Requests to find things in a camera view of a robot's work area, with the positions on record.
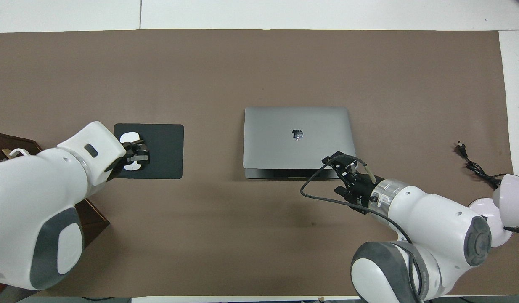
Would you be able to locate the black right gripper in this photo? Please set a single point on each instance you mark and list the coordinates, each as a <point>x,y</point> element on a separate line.
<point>356,185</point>

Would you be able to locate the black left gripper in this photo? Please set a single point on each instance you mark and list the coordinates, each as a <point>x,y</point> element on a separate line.
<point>127,151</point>

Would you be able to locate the silver laptop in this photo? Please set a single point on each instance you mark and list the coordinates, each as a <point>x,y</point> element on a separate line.
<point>276,139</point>

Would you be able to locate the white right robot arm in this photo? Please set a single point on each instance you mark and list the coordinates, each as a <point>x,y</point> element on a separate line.
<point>432,219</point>

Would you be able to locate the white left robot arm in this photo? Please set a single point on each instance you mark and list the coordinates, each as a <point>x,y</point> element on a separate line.
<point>28,202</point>

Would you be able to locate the white computer mouse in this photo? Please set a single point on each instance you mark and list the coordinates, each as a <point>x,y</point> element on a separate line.
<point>129,137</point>

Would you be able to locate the black mouse pad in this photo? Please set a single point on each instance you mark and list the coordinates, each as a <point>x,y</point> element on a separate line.
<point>167,151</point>

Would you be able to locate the brown table mat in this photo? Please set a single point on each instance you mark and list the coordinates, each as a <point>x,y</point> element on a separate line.
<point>259,63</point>

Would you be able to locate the dark brown wooden box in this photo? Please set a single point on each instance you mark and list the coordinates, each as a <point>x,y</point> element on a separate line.
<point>7,141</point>

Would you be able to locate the white desk lamp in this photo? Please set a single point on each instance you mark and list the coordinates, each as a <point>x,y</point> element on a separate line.
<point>514,198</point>

